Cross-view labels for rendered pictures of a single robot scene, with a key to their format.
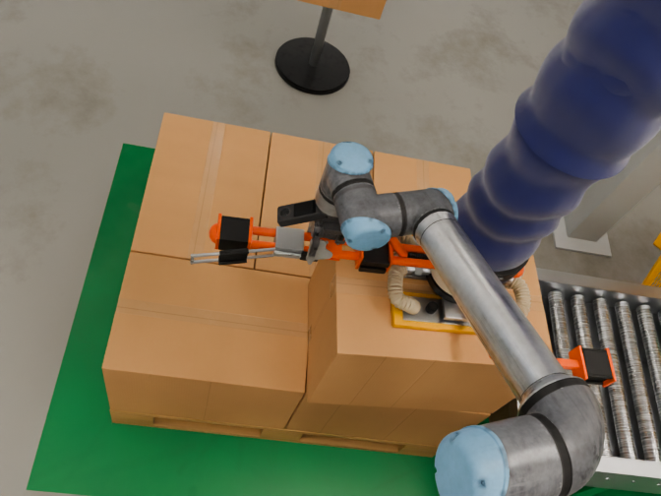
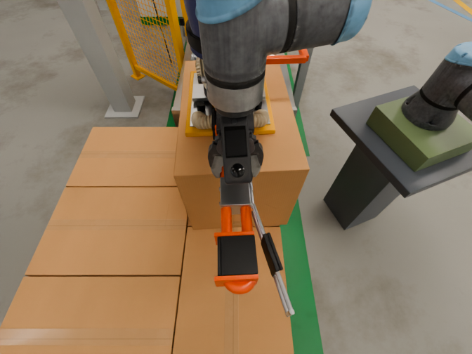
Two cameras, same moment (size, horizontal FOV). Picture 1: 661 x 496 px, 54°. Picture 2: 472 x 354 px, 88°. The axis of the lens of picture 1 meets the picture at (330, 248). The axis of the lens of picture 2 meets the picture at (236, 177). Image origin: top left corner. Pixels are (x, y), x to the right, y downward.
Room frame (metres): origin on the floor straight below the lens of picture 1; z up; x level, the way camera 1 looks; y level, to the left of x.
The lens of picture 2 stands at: (0.79, 0.35, 1.53)
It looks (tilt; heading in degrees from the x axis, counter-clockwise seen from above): 56 degrees down; 287
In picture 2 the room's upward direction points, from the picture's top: straight up
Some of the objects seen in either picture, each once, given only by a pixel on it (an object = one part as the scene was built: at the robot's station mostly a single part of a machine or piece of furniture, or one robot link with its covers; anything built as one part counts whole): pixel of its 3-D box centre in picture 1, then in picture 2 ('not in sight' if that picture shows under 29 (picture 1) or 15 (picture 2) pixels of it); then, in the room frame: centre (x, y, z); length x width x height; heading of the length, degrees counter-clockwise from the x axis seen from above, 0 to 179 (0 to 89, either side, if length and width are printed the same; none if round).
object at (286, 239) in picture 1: (288, 242); (234, 195); (0.86, 0.10, 1.07); 0.07 x 0.07 x 0.04; 20
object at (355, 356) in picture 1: (418, 322); (236, 142); (0.99, -0.33, 0.74); 0.60 x 0.40 x 0.40; 110
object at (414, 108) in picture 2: not in sight; (434, 104); (0.27, -0.62, 0.89); 0.19 x 0.19 x 0.10
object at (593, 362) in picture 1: (591, 366); not in sight; (0.88, -0.71, 1.07); 0.09 x 0.08 x 0.05; 20
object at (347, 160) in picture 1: (346, 173); (236, 25); (0.88, 0.03, 1.38); 0.10 x 0.09 x 0.12; 34
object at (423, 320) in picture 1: (454, 312); (255, 95); (0.93, -0.37, 0.97); 0.34 x 0.10 x 0.05; 110
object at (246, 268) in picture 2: (234, 232); (234, 258); (0.82, 0.23, 1.07); 0.08 x 0.07 x 0.05; 110
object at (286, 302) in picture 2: (256, 258); (265, 227); (0.78, 0.15, 1.07); 0.31 x 0.03 x 0.05; 122
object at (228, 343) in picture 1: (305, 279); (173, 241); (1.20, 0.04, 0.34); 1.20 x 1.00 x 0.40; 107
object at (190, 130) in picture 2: not in sight; (201, 96); (1.11, -0.31, 0.97); 0.34 x 0.10 x 0.05; 110
